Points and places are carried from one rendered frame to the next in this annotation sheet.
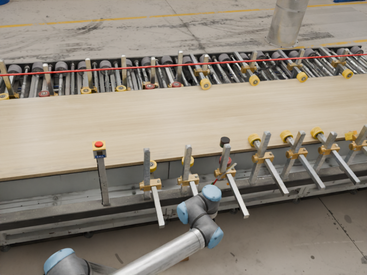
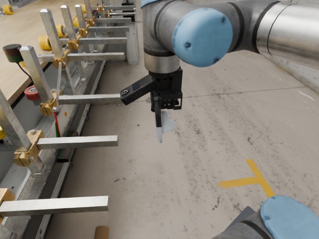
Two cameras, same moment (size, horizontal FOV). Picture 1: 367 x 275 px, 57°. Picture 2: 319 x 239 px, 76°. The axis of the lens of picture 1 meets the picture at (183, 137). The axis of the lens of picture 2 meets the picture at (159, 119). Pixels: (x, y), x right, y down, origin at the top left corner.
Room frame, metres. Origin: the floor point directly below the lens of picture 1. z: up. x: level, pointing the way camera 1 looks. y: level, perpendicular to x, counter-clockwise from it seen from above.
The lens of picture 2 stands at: (0.86, 0.32, 1.37)
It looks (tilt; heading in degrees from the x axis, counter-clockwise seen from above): 39 degrees down; 284
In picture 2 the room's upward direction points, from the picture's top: straight up
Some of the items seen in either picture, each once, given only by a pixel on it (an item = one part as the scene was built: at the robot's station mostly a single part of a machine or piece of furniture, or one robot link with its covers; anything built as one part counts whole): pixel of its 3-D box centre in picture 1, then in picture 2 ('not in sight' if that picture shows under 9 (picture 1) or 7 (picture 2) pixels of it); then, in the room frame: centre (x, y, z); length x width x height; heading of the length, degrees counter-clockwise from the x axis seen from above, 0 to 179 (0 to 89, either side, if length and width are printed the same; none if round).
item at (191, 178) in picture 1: (188, 180); (30, 147); (1.44, -0.06, 0.82); 0.13 x 0.06 x 0.05; 107
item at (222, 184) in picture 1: (216, 185); (60, 125); (1.48, -0.25, 0.75); 0.26 x 0.01 x 0.10; 107
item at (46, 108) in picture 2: (224, 172); (51, 102); (1.52, -0.30, 0.85); 0.13 x 0.06 x 0.05; 107
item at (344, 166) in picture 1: (336, 155); (94, 29); (1.68, -1.05, 0.95); 0.50 x 0.04 x 0.04; 17
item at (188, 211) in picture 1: (192, 210); (195, 32); (0.89, -0.07, 1.25); 0.12 x 0.12 x 0.09; 40
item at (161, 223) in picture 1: (155, 196); (29, 207); (1.28, 0.14, 0.82); 0.43 x 0.03 x 0.04; 17
